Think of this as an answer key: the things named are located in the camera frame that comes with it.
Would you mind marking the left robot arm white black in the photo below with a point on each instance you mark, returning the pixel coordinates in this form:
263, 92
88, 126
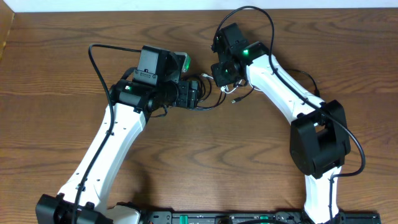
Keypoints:
153, 84

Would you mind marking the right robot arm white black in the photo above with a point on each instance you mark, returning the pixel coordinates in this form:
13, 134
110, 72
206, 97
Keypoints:
318, 146

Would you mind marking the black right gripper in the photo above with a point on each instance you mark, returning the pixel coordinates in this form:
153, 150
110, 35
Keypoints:
220, 79

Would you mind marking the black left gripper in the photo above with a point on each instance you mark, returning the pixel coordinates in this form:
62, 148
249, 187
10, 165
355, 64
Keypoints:
191, 94

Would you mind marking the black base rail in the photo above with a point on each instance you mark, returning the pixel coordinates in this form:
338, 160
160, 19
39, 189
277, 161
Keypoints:
286, 216

